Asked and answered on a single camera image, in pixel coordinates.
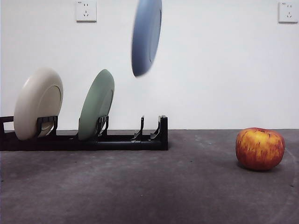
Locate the blue plate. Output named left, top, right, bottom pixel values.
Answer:
left=131, top=0, right=163, bottom=78

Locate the red yellow apple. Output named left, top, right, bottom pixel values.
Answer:
left=235, top=127, right=285, bottom=171

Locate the black plate rack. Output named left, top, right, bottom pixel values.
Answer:
left=0, top=115, right=169, bottom=152

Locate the green plate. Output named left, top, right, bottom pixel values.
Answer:
left=78, top=69, right=115, bottom=141

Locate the beige plate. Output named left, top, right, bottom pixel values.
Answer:
left=13, top=67, right=64, bottom=141

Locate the white wall socket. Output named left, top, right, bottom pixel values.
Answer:
left=278, top=2, right=299, bottom=24
left=75, top=0, right=98, bottom=23

